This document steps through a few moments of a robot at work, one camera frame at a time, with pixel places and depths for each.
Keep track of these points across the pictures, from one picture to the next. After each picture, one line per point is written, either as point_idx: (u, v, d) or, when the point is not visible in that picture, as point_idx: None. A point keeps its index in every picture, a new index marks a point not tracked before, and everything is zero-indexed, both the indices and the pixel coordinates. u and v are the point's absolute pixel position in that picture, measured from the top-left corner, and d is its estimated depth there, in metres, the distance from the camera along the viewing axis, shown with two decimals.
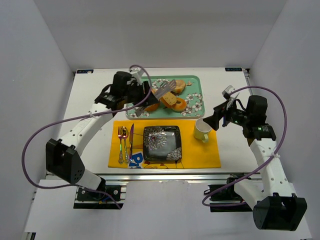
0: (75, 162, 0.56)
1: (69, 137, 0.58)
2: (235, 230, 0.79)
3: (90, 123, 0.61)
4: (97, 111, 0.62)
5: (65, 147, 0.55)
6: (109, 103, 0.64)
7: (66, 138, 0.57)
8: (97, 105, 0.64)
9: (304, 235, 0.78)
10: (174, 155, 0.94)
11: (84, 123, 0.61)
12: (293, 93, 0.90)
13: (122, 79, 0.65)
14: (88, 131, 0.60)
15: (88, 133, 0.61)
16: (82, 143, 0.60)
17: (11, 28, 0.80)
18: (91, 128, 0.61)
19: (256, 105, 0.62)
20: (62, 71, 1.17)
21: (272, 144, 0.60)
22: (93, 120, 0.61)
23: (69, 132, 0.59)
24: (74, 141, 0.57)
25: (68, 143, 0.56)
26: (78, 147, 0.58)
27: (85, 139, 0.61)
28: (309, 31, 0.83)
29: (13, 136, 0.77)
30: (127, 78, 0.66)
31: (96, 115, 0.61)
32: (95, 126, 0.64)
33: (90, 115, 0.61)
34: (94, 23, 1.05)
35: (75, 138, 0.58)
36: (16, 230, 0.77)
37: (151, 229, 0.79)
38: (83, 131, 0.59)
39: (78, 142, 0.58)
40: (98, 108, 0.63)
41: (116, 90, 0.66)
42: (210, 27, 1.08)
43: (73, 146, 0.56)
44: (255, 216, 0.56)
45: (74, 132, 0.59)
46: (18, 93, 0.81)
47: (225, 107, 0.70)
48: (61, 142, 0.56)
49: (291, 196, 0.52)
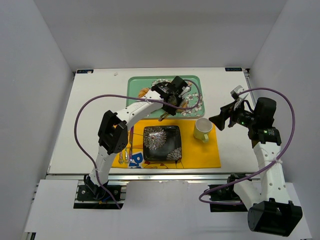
0: (122, 137, 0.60)
1: (123, 113, 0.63)
2: (235, 230, 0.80)
3: (144, 106, 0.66)
4: (151, 97, 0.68)
5: (118, 121, 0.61)
6: (164, 94, 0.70)
7: (121, 113, 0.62)
8: (153, 93, 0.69)
9: (304, 235, 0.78)
10: (174, 155, 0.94)
11: (139, 105, 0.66)
12: (293, 94, 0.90)
13: (181, 82, 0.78)
14: (140, 112, 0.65)
15: (139, 115, 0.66)
16: (132, 122, 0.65)
17: (11, 28, 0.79)
18: (143, 111, 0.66)
19: (264, 107, 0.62)
20: (62, 71, 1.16)
21: (276, 149, 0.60)
22: (147, 104, 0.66)
23: (124, 108, 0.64)
24: (126, 118, 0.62)
25: (121, 118, 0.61)
26: (128, 125, 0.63)
27: (135, 119, 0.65)
28: (309, 32, 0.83)
29: (13, 137, 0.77)
30: (184, 84, 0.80)
31: (150, 100, 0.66)
32: (146, 111, 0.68)
33: (145, 99, 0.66)
34: (94, 22, 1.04)
35: (128, 115, 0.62)
36: (16, 230, 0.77)
37: (152, 229, 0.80)
38: (136, 111, 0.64)
39: (129, 120, 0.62)
40: (153, 95, 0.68)
41: (172, 87, 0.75)
42: (211, 27, 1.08)
43: (124, 121, 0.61)
44: (250, 218, 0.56)
45: (129, 110, 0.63)
46: (18, 94, 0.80)
47: (232, 107, 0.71)
48: (117, 115, 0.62)
49: (288, 203, 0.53)
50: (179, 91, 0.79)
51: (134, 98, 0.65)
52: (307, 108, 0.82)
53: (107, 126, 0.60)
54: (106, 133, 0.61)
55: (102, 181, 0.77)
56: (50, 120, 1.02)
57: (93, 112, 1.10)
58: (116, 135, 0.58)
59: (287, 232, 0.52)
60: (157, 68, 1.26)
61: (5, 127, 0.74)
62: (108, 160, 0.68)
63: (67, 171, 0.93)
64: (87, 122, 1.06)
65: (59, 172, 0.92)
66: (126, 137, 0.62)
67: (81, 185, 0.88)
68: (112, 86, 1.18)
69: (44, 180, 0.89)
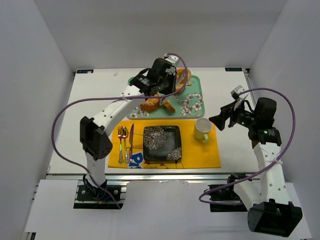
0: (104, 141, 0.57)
1: (100, 117, 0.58)
2: (235, 229, 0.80)
3: (122, 105, 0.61)
4: (130, 94, 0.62)
5: (95, 127, 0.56)
6: (144, 87, 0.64)
7: (97, 118, 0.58)
8: (131, 88, 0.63)
9: (304, 235, 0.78)
10: (174, 155, 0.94)
11: (116, 105, 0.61)
12: (293, 94, 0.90)
13: (162, 64, 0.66)
14: (119, 113, 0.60)
15: (119, 116, 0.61)
16: (113, 124, 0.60)
17: (11, 28, 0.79)
18: (122, 111, 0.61)
19: (264, 107, 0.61)
20: (62, 70, 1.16)
21: (276, 149, 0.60)
22: (125, 103, 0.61)
23: (101, 112, 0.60)
24: (104, 122, 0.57)
25: (98, 123, 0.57)
26: (108, 129, 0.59)
27: (116, 121, 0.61)
28: (310, 32, 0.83)
29: (13, 137, 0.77)
30: (167, 65, 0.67)
31: (128, 98, 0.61)
32: (127, 109, 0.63)
33: (123, 97, 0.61)
34: (94, 22, 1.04)
35: (105, 119, 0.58)
36: (16, 230, 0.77)
37: (152, 229, 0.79)
38: (114, 113, 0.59)
39: (107, 124, 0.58)
40: (131, 91, 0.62)
41: (153, 75, 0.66)
42: (212, 27, 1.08)
43: (102, 126, 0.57)
44: (250, 218, 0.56)
45: (106, 113, 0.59)
46: (18, 94, 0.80)
47: (233, 107, 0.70)
48: (93, 121, 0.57)
49: (288, 204, 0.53)
50: (164, 75, 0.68)
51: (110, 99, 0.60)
52: (307, 108, 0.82)
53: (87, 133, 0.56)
54: (87, 139, 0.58)
55: (98, 183, 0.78)
56: (50, 119, 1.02)
57: (93, 111, 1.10)
58: (97, 140, 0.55)
59: (287, 233, 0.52)
60: None
61: (5, 128, 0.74)
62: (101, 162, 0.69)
63: (68, 172, 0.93)
64: None
65: (59, 172, 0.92)
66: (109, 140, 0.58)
67: (80, 185, 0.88)
68: (112, 86, 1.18)
69: (44, 180, 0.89)
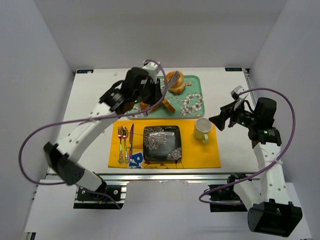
0: (70, 169, 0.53)
1: (65, 142, 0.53)
2: (235, 229, 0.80)
3: (89, 127, 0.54)
4: (99, 113, 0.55)
5: (59, 155, 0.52)
6: (115, 104, 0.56)
7: (62, 144, 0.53)
8: (101, 106, 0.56)
9: (304, 235, 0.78)
10: (174, 155, 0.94)
11: (83, 128, 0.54)
12: (293, 94, 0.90)
13: (136, 76, 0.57)
14: (87, 136, 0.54)
15: (88, 139, 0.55)
16: (81, 148, 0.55)
17: (11, 28, 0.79)
18: (90, 134, 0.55)
19: (264, 107, 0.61)
20: (62, 70, 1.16)
21: (276, 149, 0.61)
22: (93, 124, 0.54)
23: (67, 136, 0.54)
24: (68, 149, 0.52)
25: (62, 150, 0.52)
26: (75, 155, 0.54)
27: (84, 144, 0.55)
28: (310, 32, 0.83)
29: (13, 137, 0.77)
30: (141, 76, 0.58)
31: (96, 119, 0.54)
32: (97, 130, 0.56)
33: (90, 119, 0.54)
34: (93, 22, 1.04)
35: (71, 145, 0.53)
36: (16, 230, 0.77)
37: (152, 229, 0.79)
38: (80, 137, 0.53)
39: (73, 150, 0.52)
40: (101, 110, 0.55)
41: (126, 89, 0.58)
42: (211, 27, 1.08)
43: (67, 154, 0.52)
44: (250, 218, 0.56)
45: (72, 138, 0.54)
46: (18, 94, 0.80)
47: (233, 107, 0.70)
48: (58, 147, 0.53)
49: (288, 204, 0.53)
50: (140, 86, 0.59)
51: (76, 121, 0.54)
52: (307, 108, 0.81)
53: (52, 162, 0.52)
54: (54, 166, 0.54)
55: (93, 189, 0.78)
56: (50, 119, 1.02)
57: None
58: (62, 170, 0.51)
59: (287, 233, 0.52)
60: None
61: (5, 128, 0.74)
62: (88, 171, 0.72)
63: None
64: None
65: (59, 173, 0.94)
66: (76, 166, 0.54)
67: None
68: None
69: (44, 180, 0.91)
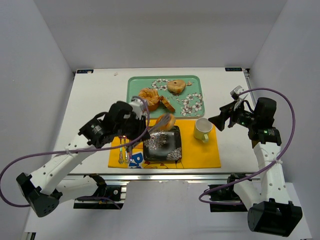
0: (42, 203, 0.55)
1: (39, 175, 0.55)
2: (235, 229, 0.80)
3: (64, 160, 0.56)
4: (76, 146, 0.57)
5: (32, 188, 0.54)
6: (94, 137, 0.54)
7: (35, 177, 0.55)
8: (80, 138, 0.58)
9: (304, 235, 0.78)
10: (174, 155, 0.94)
11: (58, 161, 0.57)
12: (293, 93, 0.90)
13: (119, 111, 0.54)
14: (61, 169, 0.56)
15: (63, 172, 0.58)
16: (56, 181, 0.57)
17: (11, 28, 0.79)
18: (65, 167, 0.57)
19: (264, 107, 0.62)
20: (62, 70, 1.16)
21: (276, 149, 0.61)
22: (69, 157, 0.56)
23: (42, 168, 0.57)
24: (41, 182, 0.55)
25: (35, 183, 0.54)
26: (48, 187, 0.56)
27: (59, 177, 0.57)
28: (309, 32, 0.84)
29: (13, 136, 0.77)
30: (125, 111, 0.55)
31: (72, 152, 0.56)
32: (73, 163, 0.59)
33: (66, 151, 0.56)
34: (94, 22, 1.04)
35: (44, 178, 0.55)
36: (16, 231, 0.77)
37: (152, 229, 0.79)
38: (55, 170, 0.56)
39: (46, 184, 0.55)
40: (79, 142, 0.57)
41: (108, 123, 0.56)
42: (211, 27, 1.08)
43: (39, 187, 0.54)
44: (250, 218, 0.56)
45: (46, 171, 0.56)
46: (17, 94, 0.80)
47: (232, 107, 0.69)
48: (31, 179, 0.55)
49: (287, 203, 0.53)
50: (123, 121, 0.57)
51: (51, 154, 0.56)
52: (308, 108, 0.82)
53: (24, 195, 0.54)
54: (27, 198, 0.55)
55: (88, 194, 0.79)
56: (50, 119, 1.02)
57: (93, 112, 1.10)
58: (32, 203, 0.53)
59: (287, 232, 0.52)
60: (156, 68, 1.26)
61: (5, 127, 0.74)
62: (80, 181, 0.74)
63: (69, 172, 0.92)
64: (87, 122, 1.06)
65: None
66: (49, 199, 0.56)
67: None
68: (112, 86, 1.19)
69: None
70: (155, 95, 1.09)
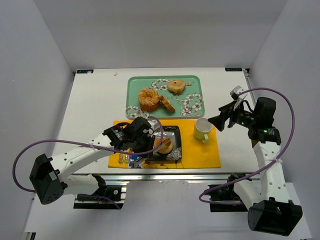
0: (53, 189, 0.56)
1: (60, 159, 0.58)
2: (235, 229, 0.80)
3: (87, 153, 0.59)
4: (100, 143, 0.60)
5: (50, 170, 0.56)
6: (115, 140, 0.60)
7: (56, 160, 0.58)
8: (103, 137, 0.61)
9: (304, 235, 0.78)
10: (174, 155, 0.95)
11: (81, 151, 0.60)
12: (293, 93, 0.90)
13: (141, 125, 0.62)
14: (81, 160, 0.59)
15: (81, 163, 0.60)
16: (72, 170, 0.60)
17: (11, 28, 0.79)
18: (85, 159, 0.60)
19: (264, 107, 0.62)
20: (62, 71, 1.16)
21: (276, 149, 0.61)
22: (92, 151, 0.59)
23: (64, 153, 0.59)
24: (61, 166, 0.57)
25: (54, 166, 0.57)
26: (64, 174, 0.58)
27: (76, 167, 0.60)
28: (309, 32, 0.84)
29: (13, 136, 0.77)
30: (146, 126, 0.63)
31: (95, 147, 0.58)
32: (93, 158, 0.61)
33: (90, 145, 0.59)
34: (94, 22, 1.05)
35: (64, 163, 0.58)
36: (16, 230, 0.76)
37: (152, 229, 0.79)
38: (76, 159, 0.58)
39: (64, 169, 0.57)
40: (102, 140, 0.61)
41: (129, 132, 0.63)
42: (211, 27, 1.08)
43: (57, 171, 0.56)
44: (250, 217, 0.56)
45: (67, 157, 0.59)
46: (17, 94, 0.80)
47: (232, 107, 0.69)
48: (51, 162, 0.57)
49: (288, 202, 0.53)
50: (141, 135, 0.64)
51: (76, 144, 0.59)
52: (307, 108, 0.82)
53: (40, 175, 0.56)
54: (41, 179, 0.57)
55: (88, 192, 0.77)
56: (50, 119, 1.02)
57: (93, 112, 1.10)
58: (47, 186, 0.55)
59: (287, 232, 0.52)
60: (156, 68, 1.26)
61: (6, 127, 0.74)
62: (82, 178, 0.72)
63: None
64: (87, 122, 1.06)
65: None
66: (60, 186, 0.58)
67: None
68: (112, 86, 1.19)
69: None
70: (155, 95, 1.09)
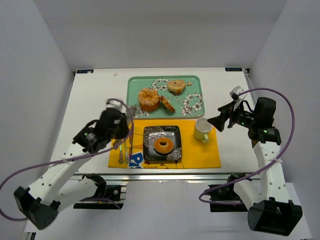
0: (43, 214, 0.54)
1: (37, 187, 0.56)
2: (235, 229, 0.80)
3: (62, 169, 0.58)
4: (72, 154, 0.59)
5: (31, 200, 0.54)
6: (88, 144, 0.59)
7: (33, 189, 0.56)
8: (75, 146, 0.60)
9: (304, 235, 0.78)
10: (174, 155, 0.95)
11: (56, 170, 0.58)
12: (293, 93, 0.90)
13: (109, 118, 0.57)
14: (60, 178, 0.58)
15: (61, 181, 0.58)
16: (54, 192, 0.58)
17: (11, 28, 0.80)
18: (63, 176, 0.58)
19: (264, 107, 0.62)
20: (62, 71, 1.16)
21: (276, 149, 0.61)
22: (67, 166, 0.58)
23: (40, 179, 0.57)
24: (41, 193, 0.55)
25: (34, 195, 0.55)
26: (47, 199, 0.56)
27: (58, 186, 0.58)
28: (309, 32, 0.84)
29: (13, 136, 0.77)
30: (115, 116, 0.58)
31: (69, 160, 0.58)
32: (70, 172, 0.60)
33: (63, 160, 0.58)
34: (94, 22, 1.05)
35: (43, 188, 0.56)
36: (16, 230, 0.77)
37: (152, 228, 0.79)
38: (53, 180, 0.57)
39: (45, 195, 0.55)
40: (74, 150, 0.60)
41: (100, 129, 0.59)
42: (211, 27, 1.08)
43: (38, 198, 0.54)
44: (249, 217, 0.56)
45: (44, 181, 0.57)
46: (18, 94, 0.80)
47: (232, 107, 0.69)
48: (29, 192, 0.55)
49: (288, 202, 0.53)
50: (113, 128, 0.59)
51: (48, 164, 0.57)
52: (307, 108, 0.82)
53: (23, 207, 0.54)
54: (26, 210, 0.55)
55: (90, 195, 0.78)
56: (50, 119, 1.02)
57: (93, 112, 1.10)
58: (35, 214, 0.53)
59: (286, 232, 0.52)
60: (156, 68, 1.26)
61: (6, 126, 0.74)
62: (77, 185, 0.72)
63: None
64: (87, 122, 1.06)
65: None
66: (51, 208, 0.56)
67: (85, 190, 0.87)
68: (112, 86, 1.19)
69: None
70: (155, 95, 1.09)
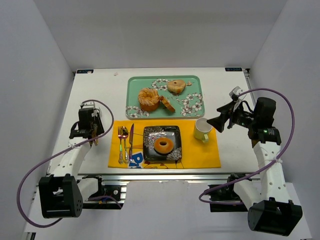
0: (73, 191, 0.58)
1: (60, 169, 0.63)
2: (235, 229, 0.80)
3: (75, 151, 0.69)
4: (76, 142, 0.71)
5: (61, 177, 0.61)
6: (84, 134, 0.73)
7: (58, 171, 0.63)
8: (75, 138, 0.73)
9: (304, 235, 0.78)
10: (174, 155, 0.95)
11: (70, 154, 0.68)
12: (293, 93, 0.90)
13: (87, 113, 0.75)
14: (76, 158, 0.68)
15: (77, 162, 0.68)
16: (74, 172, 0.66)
17: (11, 28, 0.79)
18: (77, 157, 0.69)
19: (264, 107, 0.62)
20: (62, 71, 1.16)
21: (276, 149, 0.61)
22: (77, 149, 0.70)
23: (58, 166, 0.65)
24: (67, 170, 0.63)
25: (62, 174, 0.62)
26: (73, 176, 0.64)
27: (75, 167, 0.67)
28: (309, 32, 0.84)
29: (13, 136, 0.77)
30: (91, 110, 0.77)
31: (77, 145, 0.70)
32: (80, 154, 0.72)
33: (72, 146, 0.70)
34: (94, 22, 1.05)
35: (67, 168, 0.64)
36: (16, 230, 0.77)
37: (152, 229, 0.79)
38: (71, 160, 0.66)
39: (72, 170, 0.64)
40: (77, 140, 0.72)
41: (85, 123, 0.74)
42: (211, 27, 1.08)
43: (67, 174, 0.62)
44: (250, 218, 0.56)
45: (64, 164, 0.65)
46: (17, 94, 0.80)
47: (232, 108, 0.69)
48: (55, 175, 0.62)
49: (288, 202, 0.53)
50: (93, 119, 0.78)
51: (61, 152, 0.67)
52: (307, 108, 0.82)
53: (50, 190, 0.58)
54: (53, 203, 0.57)
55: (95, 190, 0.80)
56: (50, 119, 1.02)
57: None
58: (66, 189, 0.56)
59: (286, 232, 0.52)
60: (156, 68, 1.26)
61: (6, 126, 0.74)
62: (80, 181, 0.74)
63: None
64: None
65: None
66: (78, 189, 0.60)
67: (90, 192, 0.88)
68: (112, 86, 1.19)
69: None
70: (155, 95, 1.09)
